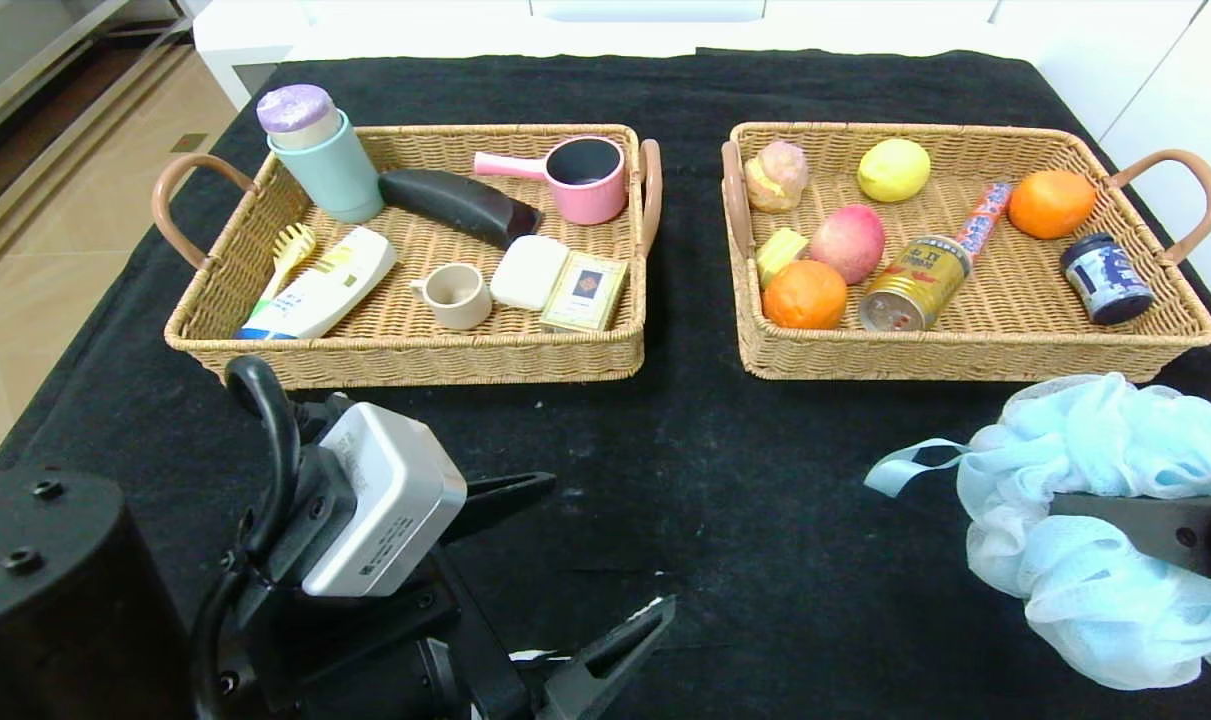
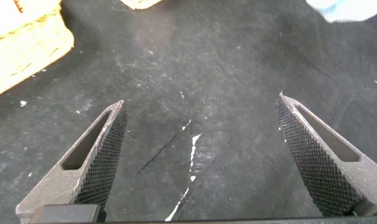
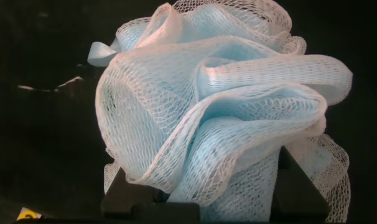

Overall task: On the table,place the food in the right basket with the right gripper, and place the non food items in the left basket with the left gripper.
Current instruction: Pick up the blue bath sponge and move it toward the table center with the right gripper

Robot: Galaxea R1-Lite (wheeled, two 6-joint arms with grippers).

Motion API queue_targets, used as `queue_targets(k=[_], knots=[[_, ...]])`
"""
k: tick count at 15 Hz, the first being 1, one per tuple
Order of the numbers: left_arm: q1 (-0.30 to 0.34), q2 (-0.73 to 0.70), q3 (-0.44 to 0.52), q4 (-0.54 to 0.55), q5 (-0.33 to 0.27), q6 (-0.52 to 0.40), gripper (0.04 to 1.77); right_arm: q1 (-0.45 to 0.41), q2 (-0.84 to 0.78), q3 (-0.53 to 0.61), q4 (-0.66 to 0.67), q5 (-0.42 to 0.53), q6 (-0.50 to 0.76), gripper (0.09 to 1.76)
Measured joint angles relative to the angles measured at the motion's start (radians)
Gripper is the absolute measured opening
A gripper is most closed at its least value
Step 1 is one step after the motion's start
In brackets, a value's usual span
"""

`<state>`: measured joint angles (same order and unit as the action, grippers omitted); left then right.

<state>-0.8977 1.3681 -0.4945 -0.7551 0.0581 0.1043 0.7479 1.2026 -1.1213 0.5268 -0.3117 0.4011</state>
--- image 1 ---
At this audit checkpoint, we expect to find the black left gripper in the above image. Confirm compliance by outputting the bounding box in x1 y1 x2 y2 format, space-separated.
294 470 677 720

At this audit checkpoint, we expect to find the printed card box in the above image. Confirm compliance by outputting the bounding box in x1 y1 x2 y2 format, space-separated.
540 252 631 334

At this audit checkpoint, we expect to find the white shampoo bottle blue cap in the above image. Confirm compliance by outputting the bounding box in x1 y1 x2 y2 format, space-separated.
235 226 399 341

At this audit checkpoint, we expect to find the orange fruit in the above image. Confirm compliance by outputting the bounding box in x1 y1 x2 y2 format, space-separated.
762 259 849 331
1007 169 1097 240

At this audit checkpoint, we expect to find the pink peach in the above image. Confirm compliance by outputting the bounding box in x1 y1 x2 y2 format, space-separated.
808 204 887 286

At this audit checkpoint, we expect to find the yellow drink can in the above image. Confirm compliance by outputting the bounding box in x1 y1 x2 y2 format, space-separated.
858 235 974 333

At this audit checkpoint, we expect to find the light blue bath pouf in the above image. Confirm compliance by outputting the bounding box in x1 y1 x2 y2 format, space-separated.
863 373 1211 691

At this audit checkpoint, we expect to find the small beige cup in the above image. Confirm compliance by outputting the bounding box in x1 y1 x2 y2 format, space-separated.
410 262 494 331

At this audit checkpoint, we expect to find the cream soap bar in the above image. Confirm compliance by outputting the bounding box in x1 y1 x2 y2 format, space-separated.
489 235 571 312

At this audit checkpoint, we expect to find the pink toy saucepan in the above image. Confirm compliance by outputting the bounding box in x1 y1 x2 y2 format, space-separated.
474 134 628 224

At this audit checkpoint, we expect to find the dark eggplant shaped object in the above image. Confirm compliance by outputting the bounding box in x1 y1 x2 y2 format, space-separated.
378 168 544 251

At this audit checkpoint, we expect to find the yellow cake slice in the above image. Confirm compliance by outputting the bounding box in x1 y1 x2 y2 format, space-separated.
755 227 811 286

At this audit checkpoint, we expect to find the yellow green brush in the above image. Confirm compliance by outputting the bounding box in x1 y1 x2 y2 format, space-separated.
263 224 318 303

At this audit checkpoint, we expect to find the teal plastic cup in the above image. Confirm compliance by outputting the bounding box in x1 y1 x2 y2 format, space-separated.
267 108 384 224

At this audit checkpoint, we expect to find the pink frosted pastry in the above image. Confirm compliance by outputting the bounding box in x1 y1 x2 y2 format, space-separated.
744 140 810 214

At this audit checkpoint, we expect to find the yellow lemon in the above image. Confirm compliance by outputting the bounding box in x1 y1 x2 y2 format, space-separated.
857 138 932 203

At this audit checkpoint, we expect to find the purple capped beige bottle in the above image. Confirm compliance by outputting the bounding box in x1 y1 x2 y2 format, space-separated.
255 83 344 151

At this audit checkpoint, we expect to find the orange candy tube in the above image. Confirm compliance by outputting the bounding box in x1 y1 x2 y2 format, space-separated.
953 181 1013 258

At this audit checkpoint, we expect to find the white cabinet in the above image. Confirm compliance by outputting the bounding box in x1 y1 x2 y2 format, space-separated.
193 0 1026 111

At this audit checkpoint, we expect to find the dark blue printed jar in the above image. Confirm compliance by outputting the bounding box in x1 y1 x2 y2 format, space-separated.
1059 233 1156 326

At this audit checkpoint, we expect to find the grey metal cabinet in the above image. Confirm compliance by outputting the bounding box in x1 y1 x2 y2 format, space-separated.
0 0 194 151

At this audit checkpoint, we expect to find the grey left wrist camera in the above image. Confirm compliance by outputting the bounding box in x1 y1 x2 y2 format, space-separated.
303 402 468 598

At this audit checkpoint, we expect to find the wicker basket with brown handles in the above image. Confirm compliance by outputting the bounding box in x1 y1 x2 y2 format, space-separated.
151 123 663 389
721 121 1211 383

